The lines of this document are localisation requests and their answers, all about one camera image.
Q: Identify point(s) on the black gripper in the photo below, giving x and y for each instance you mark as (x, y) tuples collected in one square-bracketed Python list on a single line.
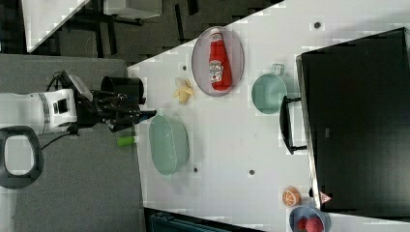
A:
[(116, 110)]

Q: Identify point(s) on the green perforated strainer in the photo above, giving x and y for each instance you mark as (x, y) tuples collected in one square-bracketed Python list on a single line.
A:
[(169, 144)]

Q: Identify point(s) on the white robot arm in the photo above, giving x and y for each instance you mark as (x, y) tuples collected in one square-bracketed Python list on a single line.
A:
[(24, 118)]

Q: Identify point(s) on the black cylindrical container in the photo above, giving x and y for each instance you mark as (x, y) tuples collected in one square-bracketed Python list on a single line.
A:
[(123, 85)]

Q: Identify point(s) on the green cylinder object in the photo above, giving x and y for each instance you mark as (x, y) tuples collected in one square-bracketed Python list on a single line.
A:
[(125, 141)]

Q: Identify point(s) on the peeled toy banana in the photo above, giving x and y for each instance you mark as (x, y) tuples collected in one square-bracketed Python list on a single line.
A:
[(184, 90)]

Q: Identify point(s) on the grey round plate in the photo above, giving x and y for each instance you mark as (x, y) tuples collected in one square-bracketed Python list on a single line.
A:
[(200, 61)]

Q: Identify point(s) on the red ketchup bottle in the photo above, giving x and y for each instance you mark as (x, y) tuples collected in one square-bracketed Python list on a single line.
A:
[(219, 68)]

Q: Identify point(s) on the light green mug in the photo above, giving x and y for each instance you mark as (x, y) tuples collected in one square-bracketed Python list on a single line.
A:
[(269, 89)]

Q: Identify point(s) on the toy orange half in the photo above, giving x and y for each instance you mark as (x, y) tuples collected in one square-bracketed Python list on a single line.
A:
[(291, 197)]

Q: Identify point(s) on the red toy strawberry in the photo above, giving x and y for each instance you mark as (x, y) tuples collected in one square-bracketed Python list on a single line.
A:
[(313, 224)]

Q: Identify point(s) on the black toy oven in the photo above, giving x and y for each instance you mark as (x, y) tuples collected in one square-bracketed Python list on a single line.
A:
[(356, 109)]

